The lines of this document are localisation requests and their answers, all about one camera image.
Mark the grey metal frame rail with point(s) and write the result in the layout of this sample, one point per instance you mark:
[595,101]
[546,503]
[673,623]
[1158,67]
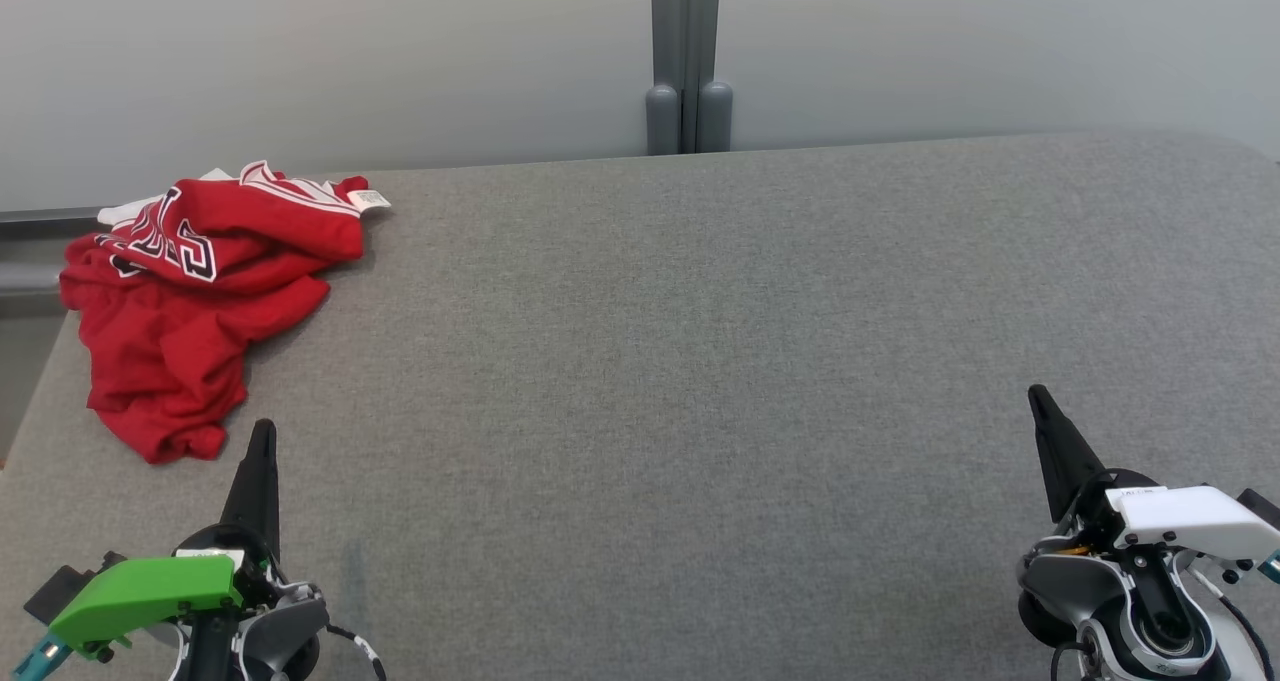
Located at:
[30,279]

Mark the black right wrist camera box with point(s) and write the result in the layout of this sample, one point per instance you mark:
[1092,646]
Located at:
[1262,509]

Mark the red basketball jersey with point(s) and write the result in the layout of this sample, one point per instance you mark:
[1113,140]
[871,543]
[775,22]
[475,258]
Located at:
[170,341]

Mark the grey metal frame post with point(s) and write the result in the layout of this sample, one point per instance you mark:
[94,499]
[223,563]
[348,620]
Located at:
[685,51]

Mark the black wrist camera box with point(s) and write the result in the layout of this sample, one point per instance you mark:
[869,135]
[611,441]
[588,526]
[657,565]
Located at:
[60,591]
[1262,509]

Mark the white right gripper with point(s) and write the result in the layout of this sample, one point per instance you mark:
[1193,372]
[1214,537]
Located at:
[1190,516]

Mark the grey fabric sofa seat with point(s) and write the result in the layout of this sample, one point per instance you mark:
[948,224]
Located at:
[700,361]

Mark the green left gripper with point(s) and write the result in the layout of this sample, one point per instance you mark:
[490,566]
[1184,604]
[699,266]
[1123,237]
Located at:
[140,586]

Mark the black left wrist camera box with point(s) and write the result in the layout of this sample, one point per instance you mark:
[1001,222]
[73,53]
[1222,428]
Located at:
[60,591]

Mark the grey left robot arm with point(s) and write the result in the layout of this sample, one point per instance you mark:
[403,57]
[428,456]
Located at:
[285,626]

